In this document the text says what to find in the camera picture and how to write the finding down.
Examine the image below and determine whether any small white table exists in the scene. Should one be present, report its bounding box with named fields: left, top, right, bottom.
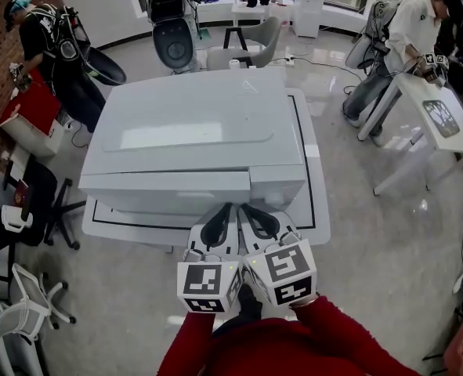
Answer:
left=230, top=2, right=273, bottom=27

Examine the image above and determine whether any black backpack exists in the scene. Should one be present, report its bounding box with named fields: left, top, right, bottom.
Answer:
left=144, top=0, right=197, bottom=70
left=38, top=5, right=128, bottom=86

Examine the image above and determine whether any white plastic holder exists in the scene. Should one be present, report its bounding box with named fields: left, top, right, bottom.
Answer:
left=0, top=204, right=34, bottom=233

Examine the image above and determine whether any person's right forearm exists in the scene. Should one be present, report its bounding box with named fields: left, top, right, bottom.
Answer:
left=289, top=295, right=420, bottom=376

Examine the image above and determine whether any grey chair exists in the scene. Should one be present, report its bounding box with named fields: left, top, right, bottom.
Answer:
left=206, top=16, right=283, bottom=70

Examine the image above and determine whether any black stool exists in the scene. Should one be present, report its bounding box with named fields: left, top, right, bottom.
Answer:
left=222, top=27, right=249, bottom=52

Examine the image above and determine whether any person's left black shoe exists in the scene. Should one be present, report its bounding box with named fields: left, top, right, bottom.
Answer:
left=237, top=284, right=263, bottom=320

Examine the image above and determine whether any white microwave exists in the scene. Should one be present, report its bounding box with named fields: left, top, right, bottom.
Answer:
left=78, top=67, right=309, bottom=217

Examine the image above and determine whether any dark red booklet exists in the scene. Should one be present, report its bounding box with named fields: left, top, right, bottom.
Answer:
left=13, top=182, right=31, bottom=207

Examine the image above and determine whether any white table with black lines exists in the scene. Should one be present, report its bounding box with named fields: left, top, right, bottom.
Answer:
left=81, top=87, right=331, bottom=254

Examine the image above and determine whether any person's red sweater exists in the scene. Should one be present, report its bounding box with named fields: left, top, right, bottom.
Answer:
left=203, top=317, right=373, bottom=376

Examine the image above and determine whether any person's left forearm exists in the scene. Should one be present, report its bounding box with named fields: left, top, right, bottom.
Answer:
left=156, top=310, right=216, bottom=376

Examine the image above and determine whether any person's left leg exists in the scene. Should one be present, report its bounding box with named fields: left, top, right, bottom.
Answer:
left=211, top=313, right=263, bottom=336

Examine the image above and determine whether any grey rounded square tray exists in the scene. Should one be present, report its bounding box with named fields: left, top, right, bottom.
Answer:
left=421, top=99, right=461, bottom=139

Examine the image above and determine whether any white water dispenser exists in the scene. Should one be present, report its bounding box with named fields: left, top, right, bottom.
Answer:
left=292, top=0, right=327, bottom=38

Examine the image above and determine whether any grey backpack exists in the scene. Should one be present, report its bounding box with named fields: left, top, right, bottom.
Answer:
left=345, top=0, right=399, bottom=70

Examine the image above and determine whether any white microwave door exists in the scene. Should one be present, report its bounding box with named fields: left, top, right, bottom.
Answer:
left=78, top=170, right=251, bottom=217

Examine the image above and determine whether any white mesh chair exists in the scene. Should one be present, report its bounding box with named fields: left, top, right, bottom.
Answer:
left=0, top=262, right=78, bottom=346

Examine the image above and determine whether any red and white cabinet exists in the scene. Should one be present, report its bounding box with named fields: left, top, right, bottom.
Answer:
left=0, top=68, right=66, bottom=157

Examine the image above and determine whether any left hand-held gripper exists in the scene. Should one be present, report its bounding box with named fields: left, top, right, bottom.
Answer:
left=175, top=201, right=244, bottom=314

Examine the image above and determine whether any plain white table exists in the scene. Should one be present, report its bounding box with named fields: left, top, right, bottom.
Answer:
left=356, top=70, right=463, bottom=197

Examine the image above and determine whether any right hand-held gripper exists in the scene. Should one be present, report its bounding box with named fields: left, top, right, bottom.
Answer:
left=237, top=203, right=318, bottom=308

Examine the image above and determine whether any black office chair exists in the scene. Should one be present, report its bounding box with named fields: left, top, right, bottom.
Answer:
left=3, top=158, right=87, bottom=250

